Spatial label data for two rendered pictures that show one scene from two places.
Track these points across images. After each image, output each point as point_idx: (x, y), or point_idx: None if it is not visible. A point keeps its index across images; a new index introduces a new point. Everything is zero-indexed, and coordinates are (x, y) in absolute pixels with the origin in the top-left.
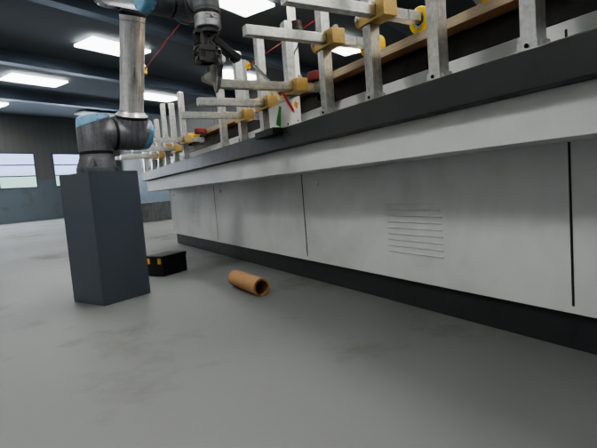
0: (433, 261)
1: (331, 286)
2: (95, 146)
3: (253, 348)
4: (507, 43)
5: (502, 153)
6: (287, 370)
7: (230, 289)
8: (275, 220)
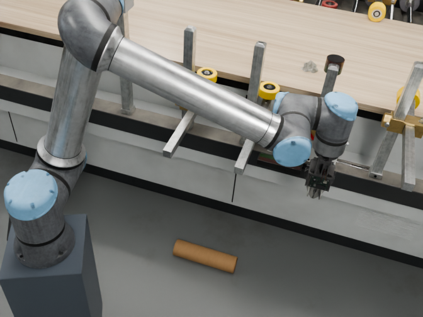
0: (400, 239)
1: (265, 228)
2: (58, 229)
3: None
4: None
5: None
6: None
7: (181, 263)
8: (175, 162)
